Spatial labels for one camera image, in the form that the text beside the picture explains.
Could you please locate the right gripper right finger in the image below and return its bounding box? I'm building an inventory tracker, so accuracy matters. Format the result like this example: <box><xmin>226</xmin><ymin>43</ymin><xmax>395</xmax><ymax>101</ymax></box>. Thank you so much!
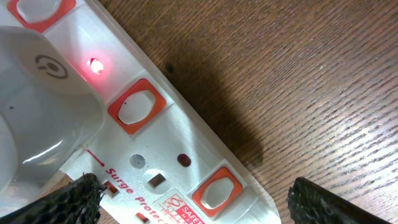
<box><xmin>287</xmin><ymin>177</ymin><xmax>389</xmax><ymax>224</ymax></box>

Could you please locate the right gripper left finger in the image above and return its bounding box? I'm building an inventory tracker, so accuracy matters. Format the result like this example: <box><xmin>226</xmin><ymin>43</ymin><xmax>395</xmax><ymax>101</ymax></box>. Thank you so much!
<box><xmin>1</xmin><ymin>173</ymin><xmax>106</xmax><ymax>224</ymax></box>

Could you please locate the white power strip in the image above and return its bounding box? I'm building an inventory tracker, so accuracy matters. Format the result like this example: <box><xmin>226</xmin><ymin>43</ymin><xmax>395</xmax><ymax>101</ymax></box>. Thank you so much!
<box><xmin>1</xmin><ymin>1</ymin><xmax>280</xmax><ymax>223</ymax></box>

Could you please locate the white charger adapter plug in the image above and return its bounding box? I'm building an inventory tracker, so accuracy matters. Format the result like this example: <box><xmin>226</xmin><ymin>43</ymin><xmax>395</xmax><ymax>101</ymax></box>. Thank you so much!
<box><xmin>1</xmin><ymin>26</ymin><xmax>104</xmax><ymax>215</ymax></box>

